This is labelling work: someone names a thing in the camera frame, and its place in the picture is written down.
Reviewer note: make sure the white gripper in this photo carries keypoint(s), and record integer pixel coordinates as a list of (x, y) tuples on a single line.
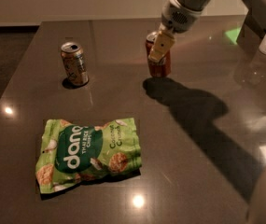
[(176, 19)]

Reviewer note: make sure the red coke can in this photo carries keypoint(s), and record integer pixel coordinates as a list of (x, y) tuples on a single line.
[(163, 67)]

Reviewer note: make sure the gold soda can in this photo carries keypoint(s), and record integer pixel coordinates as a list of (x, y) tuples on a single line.
[(74, 63)]

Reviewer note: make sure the green rice chips bag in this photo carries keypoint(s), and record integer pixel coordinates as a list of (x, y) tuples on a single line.
[(71, 154)]

